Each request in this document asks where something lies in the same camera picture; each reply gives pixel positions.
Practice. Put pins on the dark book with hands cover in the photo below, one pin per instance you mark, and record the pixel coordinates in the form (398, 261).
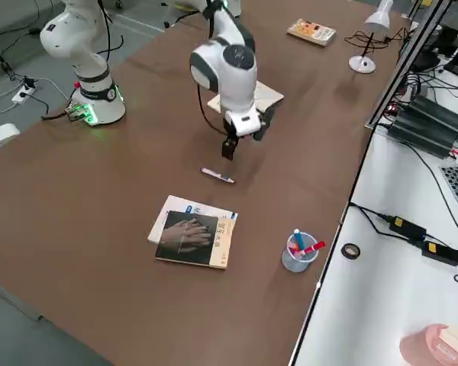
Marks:
(187, 240)

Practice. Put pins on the white desk lamp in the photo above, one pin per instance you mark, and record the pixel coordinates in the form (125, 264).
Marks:
(378, 17)

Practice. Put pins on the circuit board with red light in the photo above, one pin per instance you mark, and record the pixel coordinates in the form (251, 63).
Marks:
(391, 108)

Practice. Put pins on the pink container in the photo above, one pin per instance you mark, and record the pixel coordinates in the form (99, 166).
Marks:
(416, 347)

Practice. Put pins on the aluminium frame post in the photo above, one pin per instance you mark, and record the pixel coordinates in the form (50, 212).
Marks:
(404, 57)

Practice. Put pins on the white power strip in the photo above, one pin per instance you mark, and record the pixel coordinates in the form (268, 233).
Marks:
(21, 96)

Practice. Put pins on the clear plastic pen cup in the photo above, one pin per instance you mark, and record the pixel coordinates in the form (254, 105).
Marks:
(295, 265)

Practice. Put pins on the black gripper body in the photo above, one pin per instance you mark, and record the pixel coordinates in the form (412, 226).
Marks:
(259, 126)

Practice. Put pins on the black finned power supply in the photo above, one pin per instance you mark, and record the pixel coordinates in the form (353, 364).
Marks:
(439, 112)
(423, 135)

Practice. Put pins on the yellow illustrated book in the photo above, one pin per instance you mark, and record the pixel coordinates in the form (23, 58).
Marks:
(313, 32)

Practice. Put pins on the red capped marker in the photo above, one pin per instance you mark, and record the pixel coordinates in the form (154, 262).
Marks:
(313, 248)

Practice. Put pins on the blue pen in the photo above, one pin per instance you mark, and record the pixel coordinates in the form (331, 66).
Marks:
(299, 240)

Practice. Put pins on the black tape roll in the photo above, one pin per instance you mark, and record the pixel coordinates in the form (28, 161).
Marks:
(343, 249)

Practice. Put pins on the white blue book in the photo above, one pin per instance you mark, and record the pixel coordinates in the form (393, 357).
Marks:
(175, 204)

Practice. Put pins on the blue white marker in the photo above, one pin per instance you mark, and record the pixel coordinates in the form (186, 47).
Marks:
(217, 175)

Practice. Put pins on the black electronic device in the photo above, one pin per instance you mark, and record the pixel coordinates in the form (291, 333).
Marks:
(448, 38)

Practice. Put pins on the white lined notebook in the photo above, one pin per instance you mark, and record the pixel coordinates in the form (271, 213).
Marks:
(269, 97)

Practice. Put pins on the white box with yellow label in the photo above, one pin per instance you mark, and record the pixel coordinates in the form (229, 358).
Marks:
(0, 137)

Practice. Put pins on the black power adapter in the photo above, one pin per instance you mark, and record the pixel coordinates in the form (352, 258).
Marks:
(406, 226)
(440, 252)

